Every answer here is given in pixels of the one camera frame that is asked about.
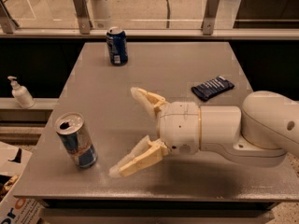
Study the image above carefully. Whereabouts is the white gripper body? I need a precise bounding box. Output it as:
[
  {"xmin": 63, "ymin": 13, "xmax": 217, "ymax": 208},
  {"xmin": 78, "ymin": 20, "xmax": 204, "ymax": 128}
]
[{"xmin": 157, "ymin": 102, "xmax": 199, "ymax": 155}]

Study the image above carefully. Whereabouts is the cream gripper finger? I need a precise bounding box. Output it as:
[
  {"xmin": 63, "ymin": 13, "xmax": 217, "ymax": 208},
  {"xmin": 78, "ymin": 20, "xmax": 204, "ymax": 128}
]
[
  {"xmin": 130, "ymin": 87, "xmax": 168, "ymax": 119},
  {"xmin": 109, "ymin": 135, "xmax": 169, "ymax": 178}
]

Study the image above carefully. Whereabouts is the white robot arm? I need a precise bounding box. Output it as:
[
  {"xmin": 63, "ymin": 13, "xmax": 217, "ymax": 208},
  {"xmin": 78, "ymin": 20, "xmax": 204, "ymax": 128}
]
[{"xmin": 109, "ymin": 87, "xmax": 299, "ymax": 178}]

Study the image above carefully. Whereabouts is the silver blue redbull can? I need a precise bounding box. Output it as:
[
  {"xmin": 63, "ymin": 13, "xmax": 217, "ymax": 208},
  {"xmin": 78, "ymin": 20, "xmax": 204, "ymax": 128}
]
[{"xmin": 54, "ymin": 112, "xmax": 97, "ymax": 169}]

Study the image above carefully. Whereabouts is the middle metal railing bracket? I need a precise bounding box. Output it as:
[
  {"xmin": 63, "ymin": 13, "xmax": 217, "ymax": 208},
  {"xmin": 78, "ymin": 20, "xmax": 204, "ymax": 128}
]
[{"xmin": 73, "ymin": 0, "xmax": 92, "ymax": 35}]

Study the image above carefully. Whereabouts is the dark blue snack packet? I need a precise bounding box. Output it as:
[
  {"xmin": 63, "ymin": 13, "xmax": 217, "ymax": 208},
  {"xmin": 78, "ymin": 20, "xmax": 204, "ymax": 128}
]
[{"xmin": 191, "ymin": 76, "xmax": 235, "ymax": 102}]

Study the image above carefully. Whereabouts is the left metal railing bracket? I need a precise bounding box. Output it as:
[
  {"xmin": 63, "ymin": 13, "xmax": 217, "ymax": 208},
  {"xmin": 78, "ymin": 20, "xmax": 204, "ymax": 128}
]
[{"xmin": 0, "ymin": 0, "xmax": 19, "ymax": 34}]

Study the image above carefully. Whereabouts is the blue pepsi can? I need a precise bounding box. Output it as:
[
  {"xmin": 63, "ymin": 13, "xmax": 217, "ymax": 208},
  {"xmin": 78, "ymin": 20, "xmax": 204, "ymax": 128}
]
[{"xmin": 106, "ymin": 26, "xmax": 128, "ymax": 66}]

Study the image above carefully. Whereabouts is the metal railing bracket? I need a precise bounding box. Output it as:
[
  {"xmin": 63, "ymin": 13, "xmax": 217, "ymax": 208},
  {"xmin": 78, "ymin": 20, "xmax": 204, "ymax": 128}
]
[
  {"xmin": 73, "ymin": 0, "xmax": 92, "ymax": 35},
  {"xmin": 202, "ymin": 0, "xmax": 220, "ymax": 35},
  {"xmin": 0, "ymin": 0, "xmax": 19, "ymax": 34}
]

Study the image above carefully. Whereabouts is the right metal railing bracket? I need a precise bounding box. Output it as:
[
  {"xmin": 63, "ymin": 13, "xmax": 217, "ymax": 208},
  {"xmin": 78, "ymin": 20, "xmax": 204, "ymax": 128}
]
[{"xmin": 202, "ymin": 0, "xmax": 220, "ymax": 35}]

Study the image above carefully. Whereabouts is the white cardboard box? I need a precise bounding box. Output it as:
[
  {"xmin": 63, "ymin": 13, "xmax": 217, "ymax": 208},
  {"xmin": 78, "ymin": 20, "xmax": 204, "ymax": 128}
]
[{"xmin": 0, "ymin": 142, "xmax": 41, "ymax": 224}]

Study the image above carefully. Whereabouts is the white pump dispenser bottle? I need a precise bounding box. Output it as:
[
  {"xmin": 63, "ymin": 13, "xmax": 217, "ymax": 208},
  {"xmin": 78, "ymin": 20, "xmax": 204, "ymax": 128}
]
[{"xmin": 7, "ymin": 76, "xmax": 35, "ymax": 108}]

